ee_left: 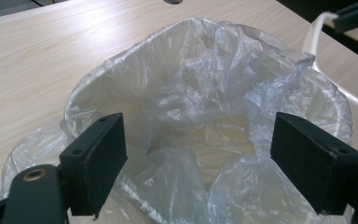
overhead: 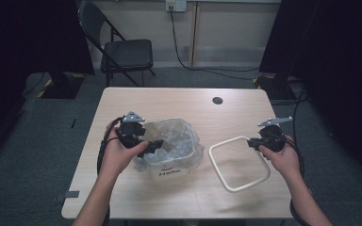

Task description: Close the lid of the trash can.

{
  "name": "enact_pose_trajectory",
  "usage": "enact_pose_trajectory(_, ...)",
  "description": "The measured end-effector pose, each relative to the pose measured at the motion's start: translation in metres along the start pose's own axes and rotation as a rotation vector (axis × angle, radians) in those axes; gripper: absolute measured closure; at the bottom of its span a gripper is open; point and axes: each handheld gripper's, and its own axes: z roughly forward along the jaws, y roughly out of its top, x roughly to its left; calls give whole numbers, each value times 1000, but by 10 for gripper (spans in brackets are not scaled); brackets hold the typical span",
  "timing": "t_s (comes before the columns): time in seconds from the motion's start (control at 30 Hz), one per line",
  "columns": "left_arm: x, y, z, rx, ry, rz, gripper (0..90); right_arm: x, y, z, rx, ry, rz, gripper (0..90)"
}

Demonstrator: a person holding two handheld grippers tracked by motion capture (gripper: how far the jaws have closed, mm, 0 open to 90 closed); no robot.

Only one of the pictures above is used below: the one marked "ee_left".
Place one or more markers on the cream plastic bin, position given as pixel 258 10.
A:
pixel 220 143

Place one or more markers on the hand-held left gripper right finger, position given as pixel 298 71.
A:
pixel 310 161

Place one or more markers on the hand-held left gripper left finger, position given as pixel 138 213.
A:
pixel 96 161

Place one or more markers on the clear plastic bag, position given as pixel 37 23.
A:
pixel 199 77

